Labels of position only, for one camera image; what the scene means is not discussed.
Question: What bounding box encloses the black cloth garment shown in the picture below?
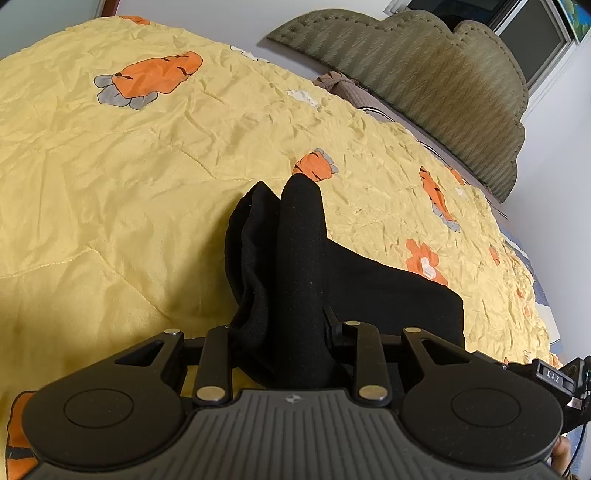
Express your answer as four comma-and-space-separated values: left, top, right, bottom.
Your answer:
224, 174, 465, 390

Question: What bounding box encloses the person's right hand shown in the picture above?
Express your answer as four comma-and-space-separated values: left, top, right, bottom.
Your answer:
550, 436, 572, 475

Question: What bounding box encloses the yellow carrot print bedspread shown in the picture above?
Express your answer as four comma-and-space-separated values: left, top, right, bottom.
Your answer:
0, 14, 562, 480

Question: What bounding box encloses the olive green padded headboard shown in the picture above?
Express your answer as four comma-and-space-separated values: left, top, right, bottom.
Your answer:
266, 9, 529, 201

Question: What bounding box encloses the dark glass window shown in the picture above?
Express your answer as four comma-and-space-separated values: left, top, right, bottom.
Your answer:
385, 0, 578, 92

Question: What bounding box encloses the frosted glass door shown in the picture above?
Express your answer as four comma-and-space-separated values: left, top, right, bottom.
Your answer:
0, 0, 104, 58

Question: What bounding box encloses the brown wooden door frame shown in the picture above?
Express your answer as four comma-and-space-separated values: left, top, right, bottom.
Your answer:
100, 0, 120, 17

